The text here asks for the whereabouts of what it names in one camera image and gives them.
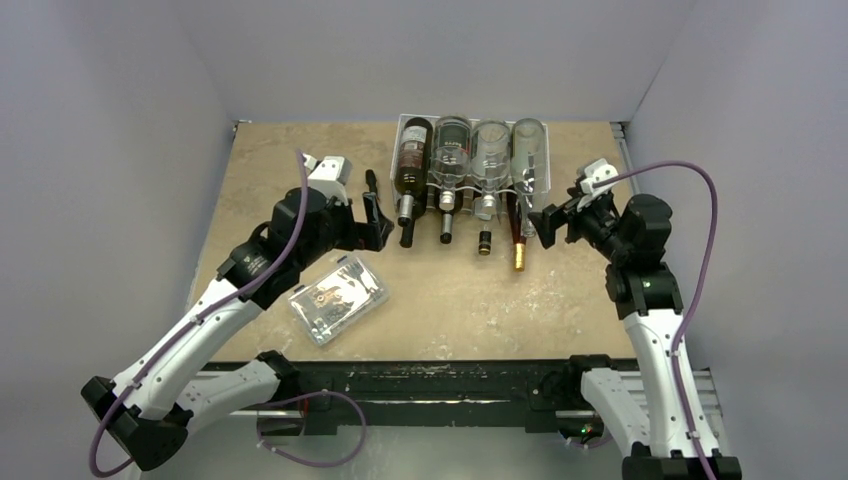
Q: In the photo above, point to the red bottle gold foil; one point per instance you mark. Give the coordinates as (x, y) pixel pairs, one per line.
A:
(516, 225)

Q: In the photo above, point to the dark labelled wine bottle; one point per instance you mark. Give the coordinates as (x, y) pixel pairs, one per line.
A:
(412, 161)

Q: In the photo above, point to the dark bottle silver collar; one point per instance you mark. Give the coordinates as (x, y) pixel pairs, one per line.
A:
(447, 225)

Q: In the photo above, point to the dark green lower bottle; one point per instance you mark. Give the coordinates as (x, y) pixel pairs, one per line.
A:
(407, 233)

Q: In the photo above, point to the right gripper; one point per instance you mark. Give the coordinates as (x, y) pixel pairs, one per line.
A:
(561, 220)

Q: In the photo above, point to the clear plastic parts box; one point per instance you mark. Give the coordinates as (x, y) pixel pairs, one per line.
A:
(329, 305)

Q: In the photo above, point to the clear bottle silver cap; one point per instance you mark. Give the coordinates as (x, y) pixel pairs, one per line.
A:
(450, 158)

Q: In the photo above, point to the white wire wine rack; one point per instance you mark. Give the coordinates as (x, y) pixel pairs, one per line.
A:
(467, 186)

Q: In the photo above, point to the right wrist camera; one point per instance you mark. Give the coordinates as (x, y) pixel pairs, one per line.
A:
(595, 179)

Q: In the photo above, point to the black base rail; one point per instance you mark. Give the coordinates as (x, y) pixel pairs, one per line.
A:
(537, 396)

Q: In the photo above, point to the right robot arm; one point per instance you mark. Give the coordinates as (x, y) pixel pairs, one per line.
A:
(668, 436)

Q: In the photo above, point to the small dark bottle gold cap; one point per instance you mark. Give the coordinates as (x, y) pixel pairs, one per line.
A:
(484, 241)

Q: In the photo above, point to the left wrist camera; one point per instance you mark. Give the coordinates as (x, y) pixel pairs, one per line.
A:
(329, 176)

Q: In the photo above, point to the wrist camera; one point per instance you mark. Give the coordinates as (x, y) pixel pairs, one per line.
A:
(329, 176)
(595, 179)

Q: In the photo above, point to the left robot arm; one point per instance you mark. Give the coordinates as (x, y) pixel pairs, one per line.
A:
(152, 408)

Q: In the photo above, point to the tall clear bottle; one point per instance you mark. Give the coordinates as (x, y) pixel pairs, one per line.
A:
(529, 169)

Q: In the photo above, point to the black handled screwdriver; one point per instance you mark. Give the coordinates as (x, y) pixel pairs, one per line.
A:
(371, 182)

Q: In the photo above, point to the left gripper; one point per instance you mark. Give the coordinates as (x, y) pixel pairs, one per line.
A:
(370, 235)

